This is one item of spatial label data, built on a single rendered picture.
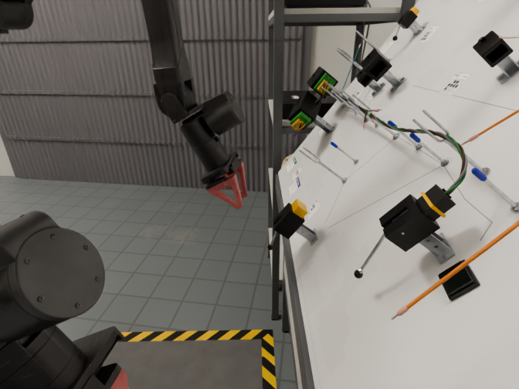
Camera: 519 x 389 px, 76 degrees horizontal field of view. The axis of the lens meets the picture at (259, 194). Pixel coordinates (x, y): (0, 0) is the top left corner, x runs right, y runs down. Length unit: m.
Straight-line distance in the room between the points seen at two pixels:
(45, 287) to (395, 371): 0.41
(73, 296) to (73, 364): 0.09
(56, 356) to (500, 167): 0.55
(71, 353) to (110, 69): 3.17
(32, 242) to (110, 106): 3.26
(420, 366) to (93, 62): 3.32
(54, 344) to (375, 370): 0.39
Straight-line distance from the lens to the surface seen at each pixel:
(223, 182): 0.67
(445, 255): 0.52
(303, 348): 0.66
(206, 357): 1.76
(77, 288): 0.24
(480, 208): 0.54
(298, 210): 0.75
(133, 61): 3.28
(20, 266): 0.23
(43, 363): 0.31
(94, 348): 0.34
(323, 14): 1.33
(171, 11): 0.67
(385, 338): 0.53
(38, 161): 4.19
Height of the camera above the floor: 1.37
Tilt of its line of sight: 26 degrees down
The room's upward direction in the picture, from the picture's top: 1 degrees counter-clockwise
